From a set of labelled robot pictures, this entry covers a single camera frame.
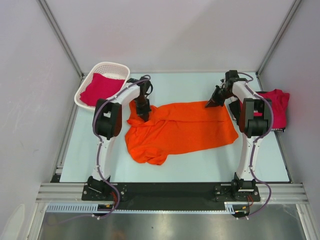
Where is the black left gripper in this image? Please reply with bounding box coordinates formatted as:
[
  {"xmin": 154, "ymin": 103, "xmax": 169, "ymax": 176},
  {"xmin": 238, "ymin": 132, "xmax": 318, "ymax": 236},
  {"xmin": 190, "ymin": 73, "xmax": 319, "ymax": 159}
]
[{"xmin": 134, "ymin": 95, "xmax": 152, "ymax": 124}]

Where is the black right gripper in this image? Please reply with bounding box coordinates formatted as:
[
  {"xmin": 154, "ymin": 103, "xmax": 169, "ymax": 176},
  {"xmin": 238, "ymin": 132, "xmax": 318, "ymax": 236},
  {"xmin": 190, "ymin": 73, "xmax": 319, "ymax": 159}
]
[{"xmin": 205, "ymin": 85, "xmax": 235, "ymax": 108}]

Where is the orange t shirt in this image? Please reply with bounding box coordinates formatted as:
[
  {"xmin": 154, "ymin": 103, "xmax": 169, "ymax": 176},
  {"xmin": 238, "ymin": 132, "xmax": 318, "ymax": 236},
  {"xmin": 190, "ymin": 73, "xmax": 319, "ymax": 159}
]
[{"xmin": 124, "ymin": 101, "xmax": 239, "ymax": 165}]

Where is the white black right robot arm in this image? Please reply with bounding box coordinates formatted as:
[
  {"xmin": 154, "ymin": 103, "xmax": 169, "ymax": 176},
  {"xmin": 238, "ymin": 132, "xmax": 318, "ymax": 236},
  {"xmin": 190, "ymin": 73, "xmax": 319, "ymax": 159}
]
[{"xmin": 205, "ymin": 70, "xmax": 274, "ymax": 202}]

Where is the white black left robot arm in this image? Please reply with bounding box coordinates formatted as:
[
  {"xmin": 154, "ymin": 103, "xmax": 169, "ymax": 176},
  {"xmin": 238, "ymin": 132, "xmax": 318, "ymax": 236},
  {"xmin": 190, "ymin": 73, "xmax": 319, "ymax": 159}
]
[{"xmin": 86, "ymin": 74, "xmax": 153, "ymax": 200}]

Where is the magenta folded t shirt stack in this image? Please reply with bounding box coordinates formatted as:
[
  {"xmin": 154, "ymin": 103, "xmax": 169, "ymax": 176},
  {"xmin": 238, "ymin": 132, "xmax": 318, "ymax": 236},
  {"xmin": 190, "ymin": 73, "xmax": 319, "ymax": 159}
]
[{"xmin": 257, "ymin": 89, "xmax": 290, "ymax": 133}]

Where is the magenta t shirt in basket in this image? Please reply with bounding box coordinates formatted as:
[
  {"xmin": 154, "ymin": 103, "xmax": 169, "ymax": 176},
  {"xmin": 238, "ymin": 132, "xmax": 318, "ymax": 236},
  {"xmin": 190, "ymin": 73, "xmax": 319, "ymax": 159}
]
[{"xmin": 80, "ymin": 73, "xmax": 125, "ymax": 107}]

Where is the white perforated plastic basket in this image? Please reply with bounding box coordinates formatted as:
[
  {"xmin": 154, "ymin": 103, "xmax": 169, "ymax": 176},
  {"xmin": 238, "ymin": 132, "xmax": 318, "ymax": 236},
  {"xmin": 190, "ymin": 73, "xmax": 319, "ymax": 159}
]
[{"xmin": 74, "ymin": 61, "xmax": 131, "ymax": 111}]

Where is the white slotted cable duct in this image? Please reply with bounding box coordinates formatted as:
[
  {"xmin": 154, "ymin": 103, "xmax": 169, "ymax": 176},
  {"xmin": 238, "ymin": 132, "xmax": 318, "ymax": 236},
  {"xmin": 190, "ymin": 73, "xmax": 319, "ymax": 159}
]
[{"xmin": 46, "ymin": 203, "xmax": 235, "ymax": 214}]

